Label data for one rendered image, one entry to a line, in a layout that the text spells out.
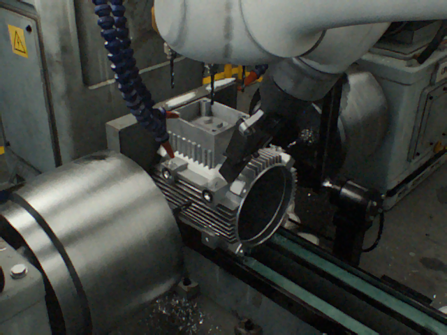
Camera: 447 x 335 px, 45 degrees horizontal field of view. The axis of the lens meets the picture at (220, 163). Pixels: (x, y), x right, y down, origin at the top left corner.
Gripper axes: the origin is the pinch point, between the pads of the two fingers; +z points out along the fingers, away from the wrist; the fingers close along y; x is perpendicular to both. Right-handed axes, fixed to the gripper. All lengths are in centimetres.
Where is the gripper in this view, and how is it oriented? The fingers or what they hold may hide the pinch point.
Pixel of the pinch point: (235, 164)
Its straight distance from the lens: 87.5
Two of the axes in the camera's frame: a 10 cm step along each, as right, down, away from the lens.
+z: -3.8, 5.6, 7.3
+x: 6.2, 7.4, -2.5
